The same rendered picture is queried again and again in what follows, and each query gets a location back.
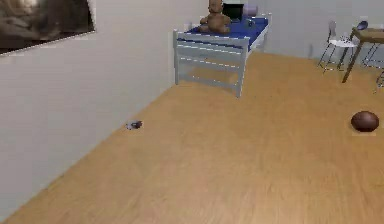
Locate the small grey black floor object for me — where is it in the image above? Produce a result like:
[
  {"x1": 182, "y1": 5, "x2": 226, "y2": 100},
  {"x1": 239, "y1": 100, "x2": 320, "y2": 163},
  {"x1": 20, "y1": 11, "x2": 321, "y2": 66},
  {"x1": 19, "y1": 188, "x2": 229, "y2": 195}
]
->
[{"x1": 125, "y1": 120, "x2": 144, "y2": 131}]

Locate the grey bed with blue mattress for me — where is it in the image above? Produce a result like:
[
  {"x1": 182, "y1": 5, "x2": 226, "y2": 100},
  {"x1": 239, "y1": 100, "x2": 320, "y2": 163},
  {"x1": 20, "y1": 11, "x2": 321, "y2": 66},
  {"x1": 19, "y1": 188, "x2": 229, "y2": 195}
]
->
[{"x1": 172, "y1": 13, "x2": 273, "y2": 99}]

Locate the brown teddy bear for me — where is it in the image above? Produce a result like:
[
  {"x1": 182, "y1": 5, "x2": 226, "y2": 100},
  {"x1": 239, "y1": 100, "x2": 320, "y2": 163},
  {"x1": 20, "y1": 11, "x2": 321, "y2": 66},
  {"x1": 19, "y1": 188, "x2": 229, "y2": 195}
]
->
[{"x1": 198, "y1": 0, "x2": 232, "y2": 35}]

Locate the black laptop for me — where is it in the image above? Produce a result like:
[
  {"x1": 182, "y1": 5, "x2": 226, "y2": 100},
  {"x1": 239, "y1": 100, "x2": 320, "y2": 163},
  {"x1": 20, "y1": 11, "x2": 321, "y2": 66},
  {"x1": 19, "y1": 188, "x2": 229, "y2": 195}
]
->
[{"x1": 222, "y1": 3, "x2": 245, "y2": 22}]

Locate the pale lilac pillow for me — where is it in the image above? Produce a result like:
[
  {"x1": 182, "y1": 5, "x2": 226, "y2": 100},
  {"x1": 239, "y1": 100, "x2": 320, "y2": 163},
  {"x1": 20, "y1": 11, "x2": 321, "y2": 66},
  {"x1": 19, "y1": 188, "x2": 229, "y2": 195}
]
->
[{"x1": 242, "y1": 4, "x2": 259, "y2": 18}]

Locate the white chair with thin legs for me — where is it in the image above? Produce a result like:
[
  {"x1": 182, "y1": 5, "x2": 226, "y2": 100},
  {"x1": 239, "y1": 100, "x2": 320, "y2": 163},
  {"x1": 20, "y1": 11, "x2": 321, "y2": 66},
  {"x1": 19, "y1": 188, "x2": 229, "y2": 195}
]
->
[{"x1": 317, "y1": 20, "x2": 360, "y2": 73}]

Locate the brown ball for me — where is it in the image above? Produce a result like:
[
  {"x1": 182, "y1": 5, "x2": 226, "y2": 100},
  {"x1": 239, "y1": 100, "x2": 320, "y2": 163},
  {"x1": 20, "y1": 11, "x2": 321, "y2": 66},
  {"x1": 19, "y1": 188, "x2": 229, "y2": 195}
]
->
[{"x1": 350, "y1": 110, "x2": 380, "y2": 133}]

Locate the brown wooden table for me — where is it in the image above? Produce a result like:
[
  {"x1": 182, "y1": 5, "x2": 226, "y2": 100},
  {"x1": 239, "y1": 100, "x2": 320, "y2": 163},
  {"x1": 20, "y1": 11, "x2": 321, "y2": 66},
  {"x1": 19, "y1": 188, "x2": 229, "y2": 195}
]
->
[{"x1": 341, "y1": 27, "x2": 384, "y2": 84}]

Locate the dark thin-legged chair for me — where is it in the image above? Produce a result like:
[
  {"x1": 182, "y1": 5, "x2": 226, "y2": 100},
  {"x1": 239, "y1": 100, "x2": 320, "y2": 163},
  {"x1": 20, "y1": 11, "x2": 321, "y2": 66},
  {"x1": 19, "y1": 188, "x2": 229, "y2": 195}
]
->
[{"x1": 361, "y1": 42, "x2": 384, "y2": 90}]

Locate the dark framed wall picture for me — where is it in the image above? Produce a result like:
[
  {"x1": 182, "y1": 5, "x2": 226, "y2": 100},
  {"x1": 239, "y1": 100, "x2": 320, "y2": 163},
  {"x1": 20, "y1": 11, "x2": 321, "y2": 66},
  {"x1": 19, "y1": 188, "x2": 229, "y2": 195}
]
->
[{"x1": 0, "y1": 0, "x2": 97, "y2": 56}]

